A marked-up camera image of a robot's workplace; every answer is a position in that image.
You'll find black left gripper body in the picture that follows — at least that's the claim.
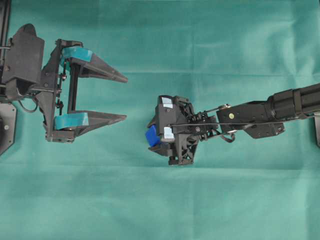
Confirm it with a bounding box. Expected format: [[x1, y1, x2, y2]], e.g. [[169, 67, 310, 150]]
[[37, 39, 83, 143]]

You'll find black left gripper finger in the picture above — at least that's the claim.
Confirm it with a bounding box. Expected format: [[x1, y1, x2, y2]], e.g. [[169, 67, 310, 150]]
[[60, 46, 128, 83], [54, 111, 127, 130]]

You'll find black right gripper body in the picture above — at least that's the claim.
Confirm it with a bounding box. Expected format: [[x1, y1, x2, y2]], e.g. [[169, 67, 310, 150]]
[[168, 96, 218, 165]]

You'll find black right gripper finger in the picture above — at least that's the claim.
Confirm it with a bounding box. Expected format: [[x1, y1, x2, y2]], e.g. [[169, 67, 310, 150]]
[[147, 117, 157, 129], [148, 143, 175, 157]]

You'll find blue cube block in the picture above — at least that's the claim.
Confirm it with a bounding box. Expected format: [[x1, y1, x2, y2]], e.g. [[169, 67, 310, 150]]
[[145, 124, 161, 147]]

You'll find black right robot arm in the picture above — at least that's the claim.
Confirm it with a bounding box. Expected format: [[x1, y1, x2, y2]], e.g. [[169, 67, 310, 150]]
[[145, 84, 320, 165]]

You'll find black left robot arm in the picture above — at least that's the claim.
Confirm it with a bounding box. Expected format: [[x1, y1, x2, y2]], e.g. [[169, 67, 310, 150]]
[[0, 33, 128, 143]]

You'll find green table cloth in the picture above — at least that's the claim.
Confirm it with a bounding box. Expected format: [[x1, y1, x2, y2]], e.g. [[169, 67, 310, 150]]
[[0, 0, 320, 240]]

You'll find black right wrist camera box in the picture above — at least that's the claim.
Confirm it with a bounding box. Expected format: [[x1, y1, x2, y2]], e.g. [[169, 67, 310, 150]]
[[155, 95, 180, 143]]

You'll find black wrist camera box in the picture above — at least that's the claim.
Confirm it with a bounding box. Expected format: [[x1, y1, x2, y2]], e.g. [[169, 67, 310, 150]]
[[2, 23, 45, 101], [155, 95, 180, 143]]

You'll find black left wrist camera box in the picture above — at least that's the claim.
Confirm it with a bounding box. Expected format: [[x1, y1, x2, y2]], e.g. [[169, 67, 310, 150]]
[[2, 23, 45, 101]]

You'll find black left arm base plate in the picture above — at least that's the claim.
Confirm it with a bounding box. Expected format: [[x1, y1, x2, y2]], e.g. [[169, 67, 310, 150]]
[[0, 102, 17, 155]]

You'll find black aluminium frame rail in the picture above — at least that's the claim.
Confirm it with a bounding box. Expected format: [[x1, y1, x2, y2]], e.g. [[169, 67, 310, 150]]
[[0, 0, 11, 47]]

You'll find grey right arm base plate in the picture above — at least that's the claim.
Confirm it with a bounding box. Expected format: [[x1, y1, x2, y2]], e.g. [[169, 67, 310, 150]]
[[313, 111, 320, 148]]

